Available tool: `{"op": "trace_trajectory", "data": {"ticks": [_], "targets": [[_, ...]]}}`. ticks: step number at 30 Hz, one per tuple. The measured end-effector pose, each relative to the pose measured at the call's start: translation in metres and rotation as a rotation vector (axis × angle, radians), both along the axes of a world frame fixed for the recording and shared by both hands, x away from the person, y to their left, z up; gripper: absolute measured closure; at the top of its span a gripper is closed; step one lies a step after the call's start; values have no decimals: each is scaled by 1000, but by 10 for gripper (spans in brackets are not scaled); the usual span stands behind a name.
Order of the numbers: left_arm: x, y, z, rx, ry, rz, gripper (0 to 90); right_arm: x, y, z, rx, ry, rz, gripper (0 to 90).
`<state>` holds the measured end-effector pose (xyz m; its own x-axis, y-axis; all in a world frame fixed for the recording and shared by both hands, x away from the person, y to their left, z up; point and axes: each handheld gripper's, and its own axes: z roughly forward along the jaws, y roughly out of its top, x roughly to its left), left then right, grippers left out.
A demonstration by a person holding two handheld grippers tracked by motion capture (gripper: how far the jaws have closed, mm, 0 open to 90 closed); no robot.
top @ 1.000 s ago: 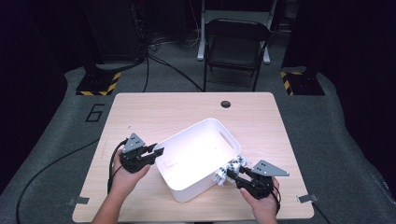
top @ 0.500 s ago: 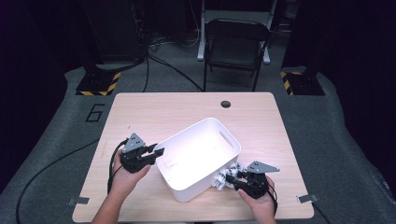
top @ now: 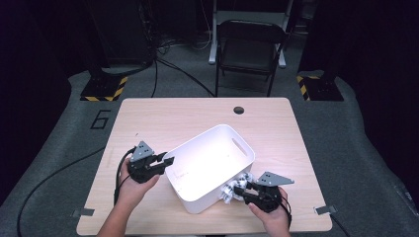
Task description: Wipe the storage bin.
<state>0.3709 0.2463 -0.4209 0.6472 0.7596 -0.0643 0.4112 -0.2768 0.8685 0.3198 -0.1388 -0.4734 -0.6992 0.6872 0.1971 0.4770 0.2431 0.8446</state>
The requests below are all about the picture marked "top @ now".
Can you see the dark equipment cabinet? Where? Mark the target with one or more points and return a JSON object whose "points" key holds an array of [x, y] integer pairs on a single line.
{"points": [[122, 33]]}

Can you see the black folding chair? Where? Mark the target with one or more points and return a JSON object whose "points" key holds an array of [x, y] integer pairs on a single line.
{"points": [[250, 33], [213, 33]]}

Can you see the black yellow-striped stand base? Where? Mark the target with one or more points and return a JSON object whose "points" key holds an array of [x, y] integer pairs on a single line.
{"points": [[324, 90], [102, 87]]}

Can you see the white patterned cloth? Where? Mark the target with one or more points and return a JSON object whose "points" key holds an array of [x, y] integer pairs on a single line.
{"points": [[227, 195]]}

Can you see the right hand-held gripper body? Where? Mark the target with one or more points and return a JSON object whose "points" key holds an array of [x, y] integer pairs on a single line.
{"points": [[268, 197]]}

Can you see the person's right hand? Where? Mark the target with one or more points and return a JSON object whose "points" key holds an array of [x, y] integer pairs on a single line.
{"points": [[275, 222]]}

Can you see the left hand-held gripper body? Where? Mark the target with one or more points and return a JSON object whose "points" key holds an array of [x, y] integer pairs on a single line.
{"points": [[140, 168]]}

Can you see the white plastic bin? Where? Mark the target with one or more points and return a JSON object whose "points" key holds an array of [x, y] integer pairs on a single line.
{"points": [[207, 164]]}

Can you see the person's left hand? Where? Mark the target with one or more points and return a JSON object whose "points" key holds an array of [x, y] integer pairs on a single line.
{"points": [[131, 194]]}

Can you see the grey tape piece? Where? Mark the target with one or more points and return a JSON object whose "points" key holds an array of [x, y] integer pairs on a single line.
{"points": [[84, 212], [325, 209]]}

